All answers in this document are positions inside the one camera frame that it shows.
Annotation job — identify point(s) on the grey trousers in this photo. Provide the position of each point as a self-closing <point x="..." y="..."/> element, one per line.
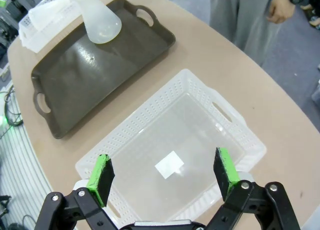
<point x="240" y="22"/>

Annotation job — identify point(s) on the finger of the green-tipped left gripper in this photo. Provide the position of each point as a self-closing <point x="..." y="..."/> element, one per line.
<point x="2" y="3"/>

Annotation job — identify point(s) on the green-tipped right gripper right finger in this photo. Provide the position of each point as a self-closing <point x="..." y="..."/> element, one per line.
<point x="252" y="207"/>

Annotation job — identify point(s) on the dark brown plastic tray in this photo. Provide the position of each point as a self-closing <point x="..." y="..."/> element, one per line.
<point x="95" y="77"/>

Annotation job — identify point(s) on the person's left hand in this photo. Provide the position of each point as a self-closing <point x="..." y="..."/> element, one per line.
<point x="281" y="10"/>

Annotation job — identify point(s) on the white basket with loose label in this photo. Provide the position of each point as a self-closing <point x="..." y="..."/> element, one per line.
<point x="37" y="39"/>

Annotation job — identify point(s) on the white basket with stuck label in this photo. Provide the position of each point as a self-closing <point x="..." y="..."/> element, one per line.
<point x="175" y="129"/>

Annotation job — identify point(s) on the green-tipped right gripper left finger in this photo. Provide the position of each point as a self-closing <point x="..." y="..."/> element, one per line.
<point x="75" y="210"/>

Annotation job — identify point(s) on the white paper label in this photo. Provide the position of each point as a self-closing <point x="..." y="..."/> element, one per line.
<point x="169" y="165"/>

